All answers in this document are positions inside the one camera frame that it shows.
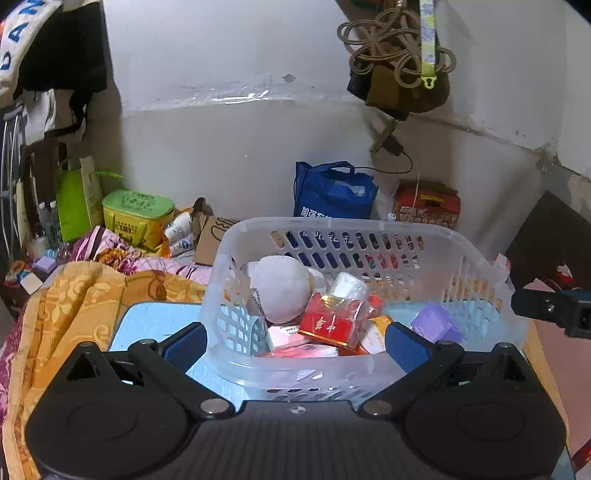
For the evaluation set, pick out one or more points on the red patterned box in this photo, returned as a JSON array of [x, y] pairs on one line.
[[429, 207]]

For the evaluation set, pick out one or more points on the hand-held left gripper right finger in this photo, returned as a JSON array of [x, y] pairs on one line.
[[404, 346]]

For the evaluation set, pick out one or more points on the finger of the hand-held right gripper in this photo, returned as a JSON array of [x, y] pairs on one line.
[[545, 304]]

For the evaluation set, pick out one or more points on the green paper bag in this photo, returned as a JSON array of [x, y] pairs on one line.
[[71, 203]]

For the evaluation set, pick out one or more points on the pink tissue pack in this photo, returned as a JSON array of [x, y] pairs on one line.
[[286, 336]]

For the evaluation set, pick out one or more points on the small purple box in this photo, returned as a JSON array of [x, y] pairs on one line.
[[434, 321]]

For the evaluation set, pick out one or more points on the red cigarette pack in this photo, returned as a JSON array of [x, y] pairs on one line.
[[323, 323]]

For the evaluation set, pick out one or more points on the dark wooden headboard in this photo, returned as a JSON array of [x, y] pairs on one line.
[[545, 240]]

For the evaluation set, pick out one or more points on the olive hanging bag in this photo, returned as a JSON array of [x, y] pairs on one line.
[[397, 99]]

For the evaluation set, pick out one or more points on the brown cardboard box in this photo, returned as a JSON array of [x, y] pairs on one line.
[[212, 235]]

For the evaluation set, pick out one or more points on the white plastic bottle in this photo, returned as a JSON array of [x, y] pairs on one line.
[[178, 228]]

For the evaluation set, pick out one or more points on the white garment with black trim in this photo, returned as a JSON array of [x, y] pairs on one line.
[[46, 110]]

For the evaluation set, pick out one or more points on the pink floral blanket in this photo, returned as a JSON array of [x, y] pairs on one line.
[[115, 251]]

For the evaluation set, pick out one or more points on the orange-capped bottle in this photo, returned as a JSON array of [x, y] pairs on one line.
[[376, 333]]

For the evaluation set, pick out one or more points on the red floral bedsheet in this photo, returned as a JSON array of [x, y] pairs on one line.
[[564, 274]]

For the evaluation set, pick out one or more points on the clear water bottle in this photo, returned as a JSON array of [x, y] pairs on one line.
[[55, 220], [44, 221]]

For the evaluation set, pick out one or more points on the white roll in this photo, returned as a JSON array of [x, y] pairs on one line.
[[348, 286]]

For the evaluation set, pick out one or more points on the small white tissue pack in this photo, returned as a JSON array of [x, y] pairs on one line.
[[502, 265]]

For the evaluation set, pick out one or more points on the metal crutch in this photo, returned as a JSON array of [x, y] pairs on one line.
[[9, 184]]

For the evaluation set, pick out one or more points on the clear plastic basket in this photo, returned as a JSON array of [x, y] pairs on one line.
[[461, 258]]

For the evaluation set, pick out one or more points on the blue fabric bag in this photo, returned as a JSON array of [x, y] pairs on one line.
[[332, 194]]

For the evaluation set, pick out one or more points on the yellow-green box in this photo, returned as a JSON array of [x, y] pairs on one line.
[[134, 221]]

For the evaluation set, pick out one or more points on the orange patterned blanket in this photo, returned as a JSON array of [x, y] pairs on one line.
[[92, 300]]

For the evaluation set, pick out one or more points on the pink mat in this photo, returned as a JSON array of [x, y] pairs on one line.
[[563, 369]]

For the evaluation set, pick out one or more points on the small lilac box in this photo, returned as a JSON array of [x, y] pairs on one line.
[[45, 266]]

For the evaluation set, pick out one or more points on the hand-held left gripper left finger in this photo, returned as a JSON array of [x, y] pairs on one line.
[[187, 344]]

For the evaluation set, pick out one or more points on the white plush toy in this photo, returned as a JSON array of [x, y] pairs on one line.
[[281, 286]]

